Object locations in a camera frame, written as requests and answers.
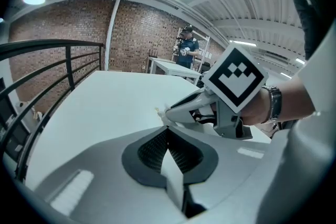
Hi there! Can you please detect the black metal railing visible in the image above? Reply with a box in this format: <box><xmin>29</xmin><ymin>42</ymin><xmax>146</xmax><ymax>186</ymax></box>
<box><xmin>0</xmin><ymin>39</ymin><xmax>104</xmax><ymax>187</ymax></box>

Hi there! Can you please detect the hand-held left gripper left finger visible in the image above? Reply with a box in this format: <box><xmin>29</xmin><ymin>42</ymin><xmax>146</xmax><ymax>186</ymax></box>
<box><xmin>34</xmin><ymin>127</ymin><xmax>184</xmax><ymax>224</ymax></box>

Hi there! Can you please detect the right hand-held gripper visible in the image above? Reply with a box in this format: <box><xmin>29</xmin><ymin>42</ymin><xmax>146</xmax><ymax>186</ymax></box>
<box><xmin>165</xmin><ymin>40</ymin><xmax>269</xmax><ymax>140</ymax></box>

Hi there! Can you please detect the white vertical pipe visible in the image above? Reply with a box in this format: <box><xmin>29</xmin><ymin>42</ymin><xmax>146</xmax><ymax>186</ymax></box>
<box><xmin>104</xmin><ymin>0</ymin><xmax>123</xmax><ymax>71</ymax></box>

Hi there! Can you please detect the person's right hand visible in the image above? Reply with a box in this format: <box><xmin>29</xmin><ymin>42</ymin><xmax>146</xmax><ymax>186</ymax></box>
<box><xmin>237</xmin><ymin>88</ymin><xmax>271</xmax><ymax>127</ymax></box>

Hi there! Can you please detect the person's right forearm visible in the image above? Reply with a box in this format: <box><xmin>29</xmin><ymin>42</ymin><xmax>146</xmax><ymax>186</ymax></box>
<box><xmin>278</xmin><ymin>65</ymin><xmax>317</xmax><ymax>124</ymax></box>

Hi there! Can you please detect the white square table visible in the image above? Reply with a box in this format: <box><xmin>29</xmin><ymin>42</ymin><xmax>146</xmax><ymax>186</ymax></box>
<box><xmin>25</xmin><ymin>69</ymin><xmax>272</xmax><ymax>192</ymax></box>

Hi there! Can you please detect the white shelf rack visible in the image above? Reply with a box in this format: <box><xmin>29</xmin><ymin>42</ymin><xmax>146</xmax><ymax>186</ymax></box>
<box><xmin>193</xmin><ymin>35</ymin><xmax>218</xmax><ymax>73</ymax></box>

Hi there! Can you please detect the silver wristwatch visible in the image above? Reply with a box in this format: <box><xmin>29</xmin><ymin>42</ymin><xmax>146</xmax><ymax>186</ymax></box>
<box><xmin>261</xmin><ymin>85</ymin><xmax>283</xmax><ymax>124</ymax></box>

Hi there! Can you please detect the white work table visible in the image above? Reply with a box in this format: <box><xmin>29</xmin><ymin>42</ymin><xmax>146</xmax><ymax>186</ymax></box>
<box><xmin>145</xmin><ymin>56</ymin><xmax>202</xmax><ymax>86</ymax></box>

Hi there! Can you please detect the fluorescent ceiling light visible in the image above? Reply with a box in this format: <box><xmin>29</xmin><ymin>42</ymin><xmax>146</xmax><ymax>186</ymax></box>
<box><xmin>230</xmin><ymin>40</ymin><xmax>257</xmax><ymax>47</ymax></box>

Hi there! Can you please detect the person's black shirt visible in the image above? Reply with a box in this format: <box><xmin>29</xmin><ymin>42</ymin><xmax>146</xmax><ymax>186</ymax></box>
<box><xmin>286</xmin><ymin>0</ymin><xmax>336</xmax><ymax>61</ymax></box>

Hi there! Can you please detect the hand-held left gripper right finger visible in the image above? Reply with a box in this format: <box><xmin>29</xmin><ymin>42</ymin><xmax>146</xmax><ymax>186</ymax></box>
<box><xmin>167</xmin><ymin>127</ymin><xmax>271</xmax><ymax>218</ymax></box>

